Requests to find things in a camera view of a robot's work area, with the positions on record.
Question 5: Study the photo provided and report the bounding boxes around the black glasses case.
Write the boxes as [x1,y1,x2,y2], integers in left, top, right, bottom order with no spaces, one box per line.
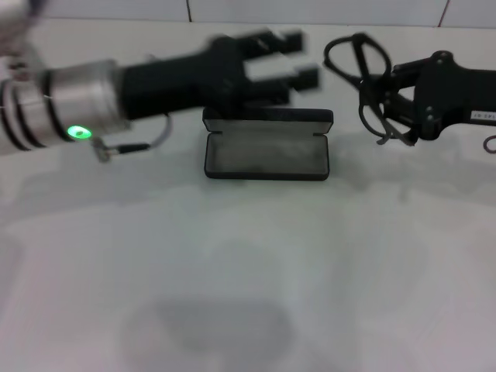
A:
[202,108,335,181]

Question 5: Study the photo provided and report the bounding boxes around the left gripper cable with plug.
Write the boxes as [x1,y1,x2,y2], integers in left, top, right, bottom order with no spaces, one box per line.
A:
[91,115,174,164]

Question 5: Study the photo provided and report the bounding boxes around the black glasses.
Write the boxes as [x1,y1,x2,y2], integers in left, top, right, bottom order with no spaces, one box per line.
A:
[323,33,418,147]

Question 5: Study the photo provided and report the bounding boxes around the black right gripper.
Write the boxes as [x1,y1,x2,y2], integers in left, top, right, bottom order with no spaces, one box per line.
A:
[358,50,496,146]

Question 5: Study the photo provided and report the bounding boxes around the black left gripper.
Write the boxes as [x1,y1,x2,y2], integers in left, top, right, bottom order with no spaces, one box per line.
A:
[122,27,323,122]

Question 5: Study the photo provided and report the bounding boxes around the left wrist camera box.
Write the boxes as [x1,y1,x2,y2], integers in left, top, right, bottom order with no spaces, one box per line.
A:
[0,0,43,59]

